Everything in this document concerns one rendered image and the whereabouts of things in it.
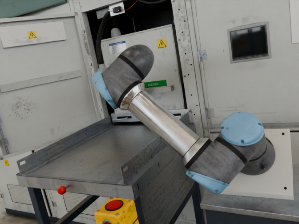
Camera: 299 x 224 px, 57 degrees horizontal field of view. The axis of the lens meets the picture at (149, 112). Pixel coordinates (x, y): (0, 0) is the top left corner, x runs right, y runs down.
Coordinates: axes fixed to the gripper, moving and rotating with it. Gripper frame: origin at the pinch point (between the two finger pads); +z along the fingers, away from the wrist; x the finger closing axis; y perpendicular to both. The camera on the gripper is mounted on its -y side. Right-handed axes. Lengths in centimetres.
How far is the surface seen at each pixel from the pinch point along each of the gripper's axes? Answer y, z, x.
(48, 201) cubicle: -105, 42, -69
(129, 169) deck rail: 33, -46, -43
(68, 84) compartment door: -37.5, -16.6, 7.5
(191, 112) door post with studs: 35.2, 6.9, -9.0
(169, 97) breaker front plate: 21.6, 6.0, 0.9
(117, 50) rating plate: -7.3, -10.3, 28.4
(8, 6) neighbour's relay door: -76, -42, 58
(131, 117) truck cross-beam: -6.1, 10.2, -8.7
